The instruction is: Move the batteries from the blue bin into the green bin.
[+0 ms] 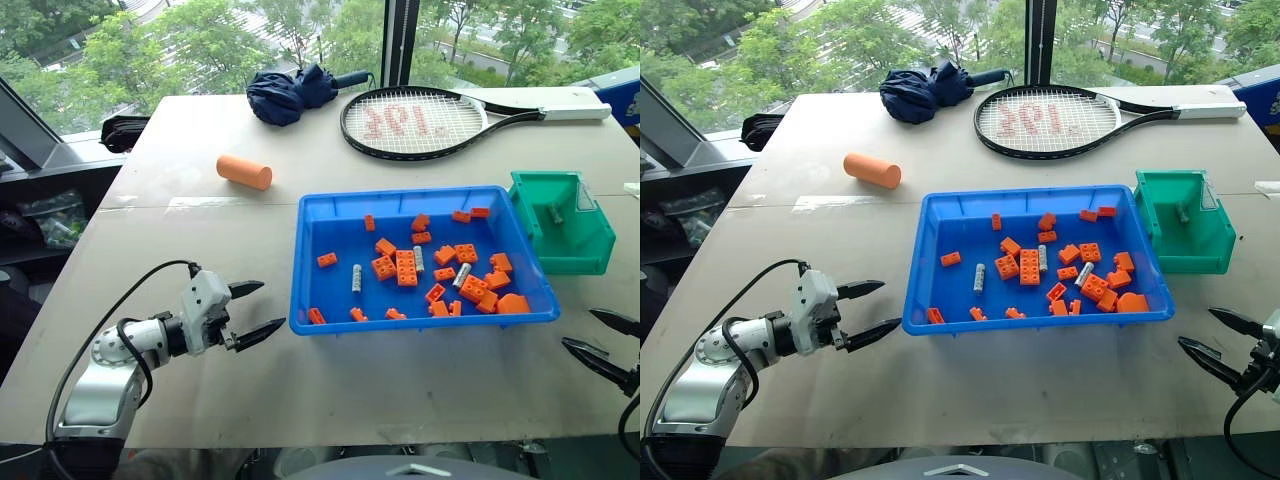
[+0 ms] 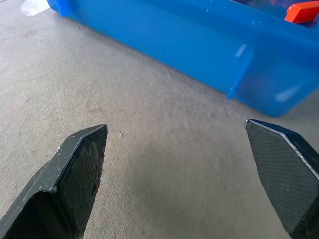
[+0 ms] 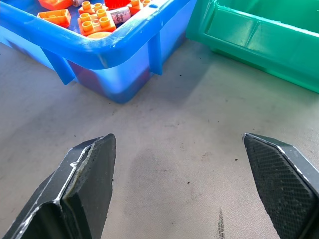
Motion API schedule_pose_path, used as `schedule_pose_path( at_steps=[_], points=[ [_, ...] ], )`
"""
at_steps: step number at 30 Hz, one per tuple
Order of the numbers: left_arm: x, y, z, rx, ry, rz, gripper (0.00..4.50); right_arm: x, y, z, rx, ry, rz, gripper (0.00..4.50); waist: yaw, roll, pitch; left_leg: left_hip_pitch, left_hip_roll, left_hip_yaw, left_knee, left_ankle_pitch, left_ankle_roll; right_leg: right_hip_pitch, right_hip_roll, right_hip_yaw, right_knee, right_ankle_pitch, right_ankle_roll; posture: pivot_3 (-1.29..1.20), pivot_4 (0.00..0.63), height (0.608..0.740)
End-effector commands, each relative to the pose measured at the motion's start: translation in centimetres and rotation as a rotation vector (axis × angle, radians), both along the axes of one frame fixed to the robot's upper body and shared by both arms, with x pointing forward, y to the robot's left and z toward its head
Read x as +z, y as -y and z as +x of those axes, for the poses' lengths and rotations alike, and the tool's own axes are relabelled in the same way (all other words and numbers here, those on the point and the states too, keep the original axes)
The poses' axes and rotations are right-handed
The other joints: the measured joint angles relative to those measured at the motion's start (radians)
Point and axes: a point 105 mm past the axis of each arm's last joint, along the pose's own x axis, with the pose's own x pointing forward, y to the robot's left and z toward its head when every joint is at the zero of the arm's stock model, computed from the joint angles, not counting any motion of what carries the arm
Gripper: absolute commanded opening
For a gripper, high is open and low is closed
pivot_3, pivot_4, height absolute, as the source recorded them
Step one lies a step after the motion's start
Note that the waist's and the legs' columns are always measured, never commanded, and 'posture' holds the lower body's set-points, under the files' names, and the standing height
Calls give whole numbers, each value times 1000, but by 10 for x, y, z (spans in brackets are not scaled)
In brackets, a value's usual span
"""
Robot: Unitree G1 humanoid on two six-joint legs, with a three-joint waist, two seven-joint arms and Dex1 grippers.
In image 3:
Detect green plastic bin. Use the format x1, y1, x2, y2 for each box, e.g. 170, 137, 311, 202
185, 0, 319, 94

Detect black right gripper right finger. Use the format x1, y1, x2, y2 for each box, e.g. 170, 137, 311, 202
243, 132, 319, 239

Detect orange-red plastic building brick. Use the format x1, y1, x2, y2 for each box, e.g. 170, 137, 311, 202
38, 0, 73, 11

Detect red plastic toy piece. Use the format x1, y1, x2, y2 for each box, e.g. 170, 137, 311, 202
104, 0, 131, 10

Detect orange toy building bricks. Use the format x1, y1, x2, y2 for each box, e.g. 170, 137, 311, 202
77, 1, 117, 37

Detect blue plastic bin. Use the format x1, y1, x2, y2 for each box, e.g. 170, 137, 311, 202
0, 0, 198, 105

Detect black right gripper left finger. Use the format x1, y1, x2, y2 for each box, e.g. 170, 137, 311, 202
1, 133, 117, 239

